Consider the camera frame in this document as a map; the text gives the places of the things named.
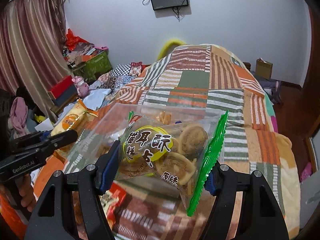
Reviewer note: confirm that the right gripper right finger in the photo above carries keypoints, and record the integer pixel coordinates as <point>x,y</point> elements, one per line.
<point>260,214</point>

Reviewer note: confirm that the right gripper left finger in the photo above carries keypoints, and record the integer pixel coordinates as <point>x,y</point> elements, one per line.
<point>53,216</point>

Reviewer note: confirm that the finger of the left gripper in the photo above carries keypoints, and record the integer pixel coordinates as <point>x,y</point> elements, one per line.
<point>57,141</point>
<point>30,139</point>

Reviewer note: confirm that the orange bread pack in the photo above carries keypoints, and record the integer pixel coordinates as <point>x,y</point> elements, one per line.
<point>76,119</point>

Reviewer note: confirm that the clear plastic storage bin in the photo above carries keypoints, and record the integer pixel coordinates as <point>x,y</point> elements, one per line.
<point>155,129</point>

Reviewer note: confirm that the green edged cookie bag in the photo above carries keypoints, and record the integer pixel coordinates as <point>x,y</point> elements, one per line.
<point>172,152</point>

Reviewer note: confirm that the red fried snack bag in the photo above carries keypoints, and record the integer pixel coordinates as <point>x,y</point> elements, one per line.
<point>112,199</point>

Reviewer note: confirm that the clear bag fried snacks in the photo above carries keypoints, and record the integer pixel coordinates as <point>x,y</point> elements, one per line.
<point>164,118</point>

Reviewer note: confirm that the left hand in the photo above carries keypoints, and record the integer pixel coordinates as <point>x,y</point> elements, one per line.
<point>26,191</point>

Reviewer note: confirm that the pink clothing pile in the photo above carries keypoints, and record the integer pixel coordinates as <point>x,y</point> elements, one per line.
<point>18,115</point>

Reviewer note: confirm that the red gift box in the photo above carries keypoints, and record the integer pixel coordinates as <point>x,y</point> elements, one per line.
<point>60,87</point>

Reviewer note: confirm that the white cloth on bed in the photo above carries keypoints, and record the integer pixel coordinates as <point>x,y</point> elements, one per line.
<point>95,98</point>

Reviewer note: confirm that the pink plush toy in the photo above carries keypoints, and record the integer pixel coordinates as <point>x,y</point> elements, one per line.
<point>82,87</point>

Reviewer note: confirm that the green storage box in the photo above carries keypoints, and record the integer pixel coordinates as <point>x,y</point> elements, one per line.
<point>92,69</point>

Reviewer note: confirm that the striped pink curtain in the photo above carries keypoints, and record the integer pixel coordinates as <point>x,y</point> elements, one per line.
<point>33,33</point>

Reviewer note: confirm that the checkered patterned pillow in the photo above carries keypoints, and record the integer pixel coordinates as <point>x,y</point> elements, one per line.
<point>120,76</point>

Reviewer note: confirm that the red plastic bag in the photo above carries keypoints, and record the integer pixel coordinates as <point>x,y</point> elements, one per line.
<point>72,41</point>

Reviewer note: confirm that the brown wooden door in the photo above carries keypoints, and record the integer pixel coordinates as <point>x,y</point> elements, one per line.
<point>311,85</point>

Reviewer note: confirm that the brown cardboard box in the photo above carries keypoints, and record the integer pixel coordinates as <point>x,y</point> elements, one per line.
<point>263,68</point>

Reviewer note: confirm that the yellow foam tube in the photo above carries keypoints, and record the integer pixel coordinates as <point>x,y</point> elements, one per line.
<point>168,46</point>

